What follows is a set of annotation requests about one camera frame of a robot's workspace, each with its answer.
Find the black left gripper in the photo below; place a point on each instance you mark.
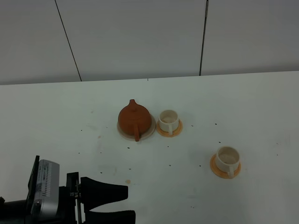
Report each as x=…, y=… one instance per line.
x=92, y=195

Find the brown clay teapot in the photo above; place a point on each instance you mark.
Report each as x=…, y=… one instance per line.
x=134, y=120

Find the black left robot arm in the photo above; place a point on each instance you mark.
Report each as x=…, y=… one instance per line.
x=15, y=213

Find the beige round teapot coaster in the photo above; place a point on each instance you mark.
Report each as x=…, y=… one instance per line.
x=143, y=136

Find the orange saucer near teapot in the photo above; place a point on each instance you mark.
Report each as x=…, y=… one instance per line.
x=175, y=132

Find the white teacup near teapot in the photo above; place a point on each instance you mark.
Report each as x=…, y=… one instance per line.
x=168, y=121

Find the orange saucer on right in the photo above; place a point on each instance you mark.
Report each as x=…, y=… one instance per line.
x=220, y=173

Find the white teacup on right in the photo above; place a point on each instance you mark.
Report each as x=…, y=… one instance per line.
x=227, y=160

